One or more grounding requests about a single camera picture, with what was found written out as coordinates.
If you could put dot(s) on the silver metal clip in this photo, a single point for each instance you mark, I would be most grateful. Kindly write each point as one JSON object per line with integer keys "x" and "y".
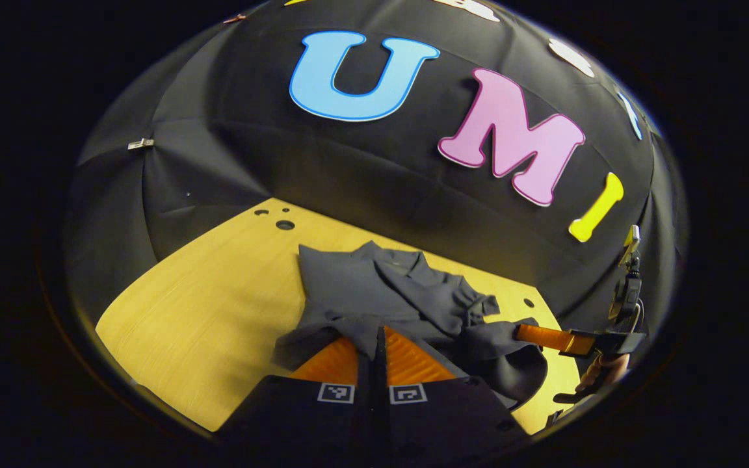
{"x": 140, "y": 143}

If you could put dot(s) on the black backdrop cloth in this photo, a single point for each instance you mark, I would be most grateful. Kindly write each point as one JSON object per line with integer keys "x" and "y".
{"x": 251, "y": 149}

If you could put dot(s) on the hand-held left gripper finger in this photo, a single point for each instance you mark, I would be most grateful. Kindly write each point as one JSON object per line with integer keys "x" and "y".
{"x": 382, "y": 422}
{"x": 368, "y": 422}

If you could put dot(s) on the dark grey shirt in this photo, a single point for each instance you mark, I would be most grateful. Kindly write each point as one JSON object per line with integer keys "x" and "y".
{"x": 361, "y": 286}

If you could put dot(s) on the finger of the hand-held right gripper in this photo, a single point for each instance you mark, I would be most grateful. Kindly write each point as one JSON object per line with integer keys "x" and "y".
{"x": 582, "y": 343}

